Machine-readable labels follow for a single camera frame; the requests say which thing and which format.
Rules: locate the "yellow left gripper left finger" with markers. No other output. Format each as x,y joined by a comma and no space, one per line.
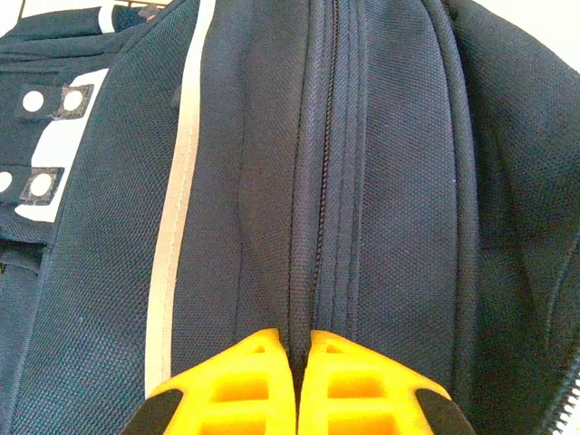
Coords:
226,389

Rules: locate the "navy blue backpack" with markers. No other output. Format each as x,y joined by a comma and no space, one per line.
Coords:
385,181

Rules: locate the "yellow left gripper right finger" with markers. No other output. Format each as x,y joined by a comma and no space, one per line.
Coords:
362,389

